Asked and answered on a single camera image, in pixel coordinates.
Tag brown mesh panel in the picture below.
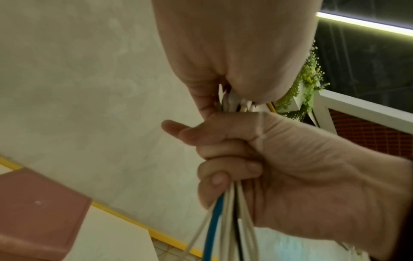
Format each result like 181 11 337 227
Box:
328 107 413 161

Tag person's right hand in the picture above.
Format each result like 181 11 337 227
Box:
161 111 413 261

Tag person's left hand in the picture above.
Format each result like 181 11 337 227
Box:
151 0 323 120

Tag looped white cable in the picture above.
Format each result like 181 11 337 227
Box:
238 183 259 261

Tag thin white cable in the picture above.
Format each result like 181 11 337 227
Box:
185 200 217 257

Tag white cable plugs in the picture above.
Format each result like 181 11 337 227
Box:
216 85 270 113

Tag white frame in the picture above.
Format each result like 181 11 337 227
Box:
309 89 413 135

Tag yellow edge strip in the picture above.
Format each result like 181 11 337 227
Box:
0 156 220 261

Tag thick white cable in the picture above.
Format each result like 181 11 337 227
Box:
218 184 237 261

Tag black cable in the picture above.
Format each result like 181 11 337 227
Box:
233 186 244 259

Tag light strip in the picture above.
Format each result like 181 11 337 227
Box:
316 11 413 37

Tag blue cable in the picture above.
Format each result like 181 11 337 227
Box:
201 195 226 261

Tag pink box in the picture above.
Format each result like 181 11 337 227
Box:
0 167 93 261

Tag green artificial plant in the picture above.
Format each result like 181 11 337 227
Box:
274 40 330 120

